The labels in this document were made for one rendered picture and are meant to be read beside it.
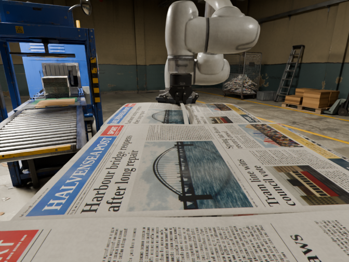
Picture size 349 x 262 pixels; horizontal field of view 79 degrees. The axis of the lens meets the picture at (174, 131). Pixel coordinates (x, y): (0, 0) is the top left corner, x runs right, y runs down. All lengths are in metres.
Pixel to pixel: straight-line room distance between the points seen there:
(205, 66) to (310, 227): 1.15
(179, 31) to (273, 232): 0.60
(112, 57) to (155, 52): 1.97
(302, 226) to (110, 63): 9.88
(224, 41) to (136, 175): 0.54
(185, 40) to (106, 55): 9.32
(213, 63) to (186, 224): 1.15
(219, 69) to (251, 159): 1.05
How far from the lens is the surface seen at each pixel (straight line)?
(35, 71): 4.79
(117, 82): 10.02
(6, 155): 1.17
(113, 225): 0.18
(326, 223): 0.21
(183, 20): 0.69
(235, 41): 0.71
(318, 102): 6.76
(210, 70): 1.29
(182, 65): 0.69
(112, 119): 0.53
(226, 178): 0.24
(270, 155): 0.31
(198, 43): 0.69
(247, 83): 8.54
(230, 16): 0.73
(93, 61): 2.38
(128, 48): 10.15
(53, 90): 3.18
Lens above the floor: 1.18
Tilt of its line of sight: 17 degrees down
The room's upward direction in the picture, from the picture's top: straight up
